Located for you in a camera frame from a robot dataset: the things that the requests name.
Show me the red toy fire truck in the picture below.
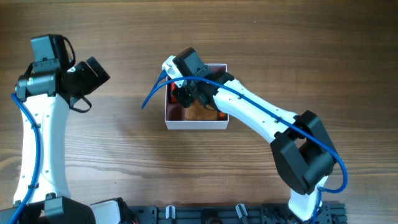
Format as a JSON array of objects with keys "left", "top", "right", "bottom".
[{"left": 170, "top": 83, "right": 178, "bottom": 103}]

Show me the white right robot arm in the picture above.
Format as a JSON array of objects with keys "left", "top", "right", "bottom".
[{"left": 162, "top": 47, "right": 336, "bottom": 221}]

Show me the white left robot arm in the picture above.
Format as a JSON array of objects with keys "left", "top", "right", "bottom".
[{"left": 1, "top": 34, "right": 139, "bottom": 223}]

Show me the brown plush toy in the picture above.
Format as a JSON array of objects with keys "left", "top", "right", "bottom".
[{"left": 184, "top": 100, "right": 227, "bottom": 121}]

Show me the white cardboard box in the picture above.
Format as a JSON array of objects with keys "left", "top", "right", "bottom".
[{"left": 164, "top": 63, "right": 230, "bottom": 131}]

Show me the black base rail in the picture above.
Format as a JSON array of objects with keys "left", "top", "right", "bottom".
[{"left": 130, "top": 202, "right": 348, "bottom": 224}]

